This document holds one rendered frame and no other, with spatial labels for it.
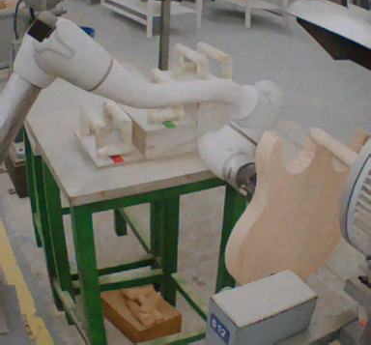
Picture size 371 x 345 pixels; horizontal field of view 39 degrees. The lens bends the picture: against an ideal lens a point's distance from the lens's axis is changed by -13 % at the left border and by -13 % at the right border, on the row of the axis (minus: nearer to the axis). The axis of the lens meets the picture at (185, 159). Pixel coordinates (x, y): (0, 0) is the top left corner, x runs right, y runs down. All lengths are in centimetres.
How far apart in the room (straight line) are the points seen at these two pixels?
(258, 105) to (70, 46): 55
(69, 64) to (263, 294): 64
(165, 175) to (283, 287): 79
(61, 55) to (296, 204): 61
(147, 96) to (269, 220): 40
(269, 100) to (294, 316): 77
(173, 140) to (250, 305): 93
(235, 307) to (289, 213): 45
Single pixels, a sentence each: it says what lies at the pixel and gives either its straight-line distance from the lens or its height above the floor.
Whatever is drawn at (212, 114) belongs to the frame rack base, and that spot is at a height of 104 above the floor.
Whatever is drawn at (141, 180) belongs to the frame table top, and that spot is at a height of 93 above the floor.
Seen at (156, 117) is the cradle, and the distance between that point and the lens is 169.
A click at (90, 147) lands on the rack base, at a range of 177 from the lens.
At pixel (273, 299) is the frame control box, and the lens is 89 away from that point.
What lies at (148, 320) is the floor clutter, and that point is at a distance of 223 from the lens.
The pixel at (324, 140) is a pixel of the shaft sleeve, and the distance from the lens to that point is 111.
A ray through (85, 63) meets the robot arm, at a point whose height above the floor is 134.
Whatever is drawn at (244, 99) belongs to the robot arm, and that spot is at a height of 118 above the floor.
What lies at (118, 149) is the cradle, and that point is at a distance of 169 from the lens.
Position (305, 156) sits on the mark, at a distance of 125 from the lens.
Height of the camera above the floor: 169
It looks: 26 degrees down
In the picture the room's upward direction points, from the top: 2 degrees clockwise
